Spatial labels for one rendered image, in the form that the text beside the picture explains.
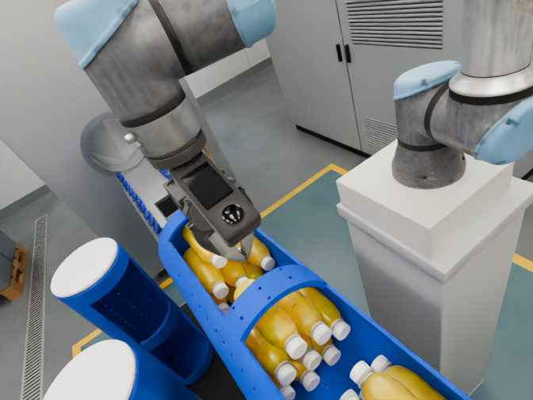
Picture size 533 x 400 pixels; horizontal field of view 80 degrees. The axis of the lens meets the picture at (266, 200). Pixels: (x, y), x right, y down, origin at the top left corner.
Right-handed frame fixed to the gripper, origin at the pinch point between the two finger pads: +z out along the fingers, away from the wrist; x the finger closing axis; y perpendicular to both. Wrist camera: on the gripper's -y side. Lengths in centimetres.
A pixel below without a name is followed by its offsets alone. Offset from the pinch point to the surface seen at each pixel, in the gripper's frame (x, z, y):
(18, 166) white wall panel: 111, 88, 489
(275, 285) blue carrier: -3.4, 17.8, 5.9
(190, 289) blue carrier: 10.7, 22.3, 25.1
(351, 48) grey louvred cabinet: -160, 43, 131
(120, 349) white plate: 36, 37, 39
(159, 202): 3, 33, 89
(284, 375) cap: 5.9, 29.2, -3.0
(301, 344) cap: 0.1, 24.2, -3.5
